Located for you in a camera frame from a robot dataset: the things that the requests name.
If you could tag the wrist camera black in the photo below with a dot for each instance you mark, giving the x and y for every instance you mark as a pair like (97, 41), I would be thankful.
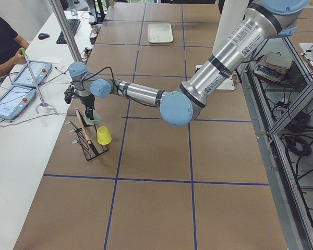
(69, 94)

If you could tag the pale green plastic cup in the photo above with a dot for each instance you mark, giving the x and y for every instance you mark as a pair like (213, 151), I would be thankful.
(95, 120)

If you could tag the seated person black shirt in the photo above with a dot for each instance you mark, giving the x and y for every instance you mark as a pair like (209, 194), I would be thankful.
(11, 45)

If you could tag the lower teach pendant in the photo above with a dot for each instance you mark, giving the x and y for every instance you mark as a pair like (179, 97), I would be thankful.
(15, 100)

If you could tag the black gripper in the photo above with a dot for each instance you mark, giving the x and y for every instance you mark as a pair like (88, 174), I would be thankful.
(88, 101)

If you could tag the aluminium side frame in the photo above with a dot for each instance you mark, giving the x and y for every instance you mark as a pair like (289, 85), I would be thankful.
(282, 114)

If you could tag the black computer mouse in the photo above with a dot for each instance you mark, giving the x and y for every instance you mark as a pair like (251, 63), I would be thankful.
(43, 36)

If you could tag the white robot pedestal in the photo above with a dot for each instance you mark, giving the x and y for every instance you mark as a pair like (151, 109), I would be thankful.
(224, 39)

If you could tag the cream bear tray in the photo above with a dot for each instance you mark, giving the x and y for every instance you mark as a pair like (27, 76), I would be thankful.
(160, 33)

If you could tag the black marker pen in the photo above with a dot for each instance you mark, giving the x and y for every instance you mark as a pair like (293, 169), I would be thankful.
(61, 71)

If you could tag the black wire cup rack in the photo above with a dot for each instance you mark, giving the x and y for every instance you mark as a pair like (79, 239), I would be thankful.
(90, 151)

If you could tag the aluminium frame post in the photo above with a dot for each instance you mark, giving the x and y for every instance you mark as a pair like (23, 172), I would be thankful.
(61, 18)

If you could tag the stack of books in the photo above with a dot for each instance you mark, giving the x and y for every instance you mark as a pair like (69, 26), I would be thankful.
(273, 66)

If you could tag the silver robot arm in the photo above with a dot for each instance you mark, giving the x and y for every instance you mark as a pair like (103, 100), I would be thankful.
(261, 21)

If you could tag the yellow plastic cup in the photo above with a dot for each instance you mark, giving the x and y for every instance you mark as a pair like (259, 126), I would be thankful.
(103, 135)

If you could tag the upper orange black connector box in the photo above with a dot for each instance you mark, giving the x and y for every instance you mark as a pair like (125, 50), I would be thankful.
(86, 52)

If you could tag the metal cup on desk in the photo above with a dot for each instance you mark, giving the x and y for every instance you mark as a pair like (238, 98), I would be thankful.
(94, 31)

